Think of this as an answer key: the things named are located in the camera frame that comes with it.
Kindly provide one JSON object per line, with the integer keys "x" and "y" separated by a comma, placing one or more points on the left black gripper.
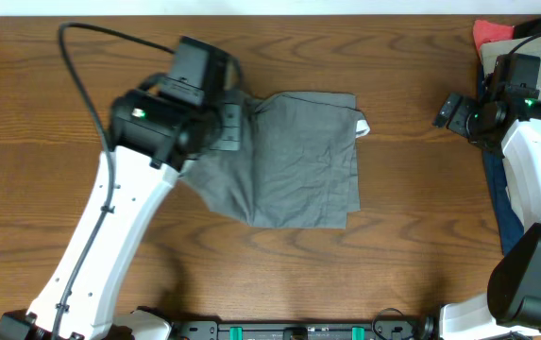
{"x": 233, "y": 121}

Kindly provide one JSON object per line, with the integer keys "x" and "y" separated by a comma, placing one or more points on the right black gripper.
{"x": 448, "y": 110}

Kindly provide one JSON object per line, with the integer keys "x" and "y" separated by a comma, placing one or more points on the grey shorts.
{"x": 296, "y": 166}

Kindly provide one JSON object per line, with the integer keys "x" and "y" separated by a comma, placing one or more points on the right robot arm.
{"x": 510, "y": 127}

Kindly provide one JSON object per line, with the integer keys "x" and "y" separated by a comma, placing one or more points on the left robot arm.
{"x": 153, "y": 137}

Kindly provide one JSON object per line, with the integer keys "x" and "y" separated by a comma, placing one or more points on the red cloth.
{"x": 487, "y": 32}

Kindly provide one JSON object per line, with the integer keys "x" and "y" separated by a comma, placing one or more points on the navy blue cloth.
{"x": 509, "y": 225}

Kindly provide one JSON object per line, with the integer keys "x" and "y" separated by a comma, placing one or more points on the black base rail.
{"x": 388, "y": 324}

